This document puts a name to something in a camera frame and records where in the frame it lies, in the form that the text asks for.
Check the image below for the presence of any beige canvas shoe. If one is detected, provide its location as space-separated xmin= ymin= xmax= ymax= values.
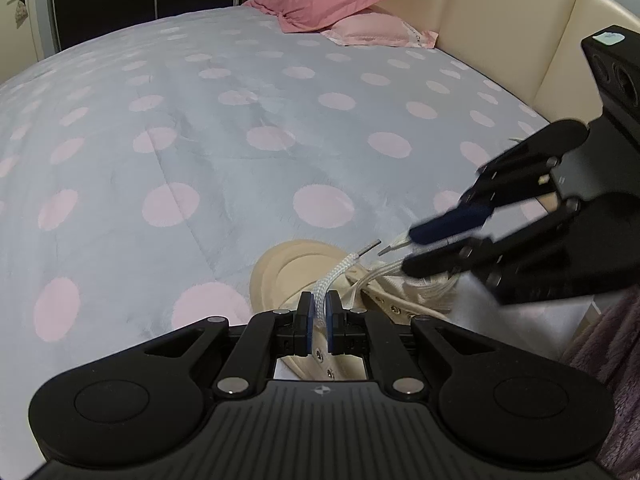
xmin=248 ymin=238 xmax=467 ymax=382

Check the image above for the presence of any white shoelace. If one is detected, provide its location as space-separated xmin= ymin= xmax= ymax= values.
xmin=312 ymin=252 xmax=459 ymax=316

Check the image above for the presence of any cream padded headboard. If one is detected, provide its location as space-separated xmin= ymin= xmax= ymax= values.
xmin=380 ymin=0 xmax=639 ymax=122

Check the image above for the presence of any light pink pillow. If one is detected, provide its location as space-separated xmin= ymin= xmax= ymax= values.
xmin=321 ymin=11 xmax=438 ymax=49

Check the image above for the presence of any dark pink pillow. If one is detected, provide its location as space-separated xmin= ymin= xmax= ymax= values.
xmin=243 ymin=0 xmax=383 ymax=34

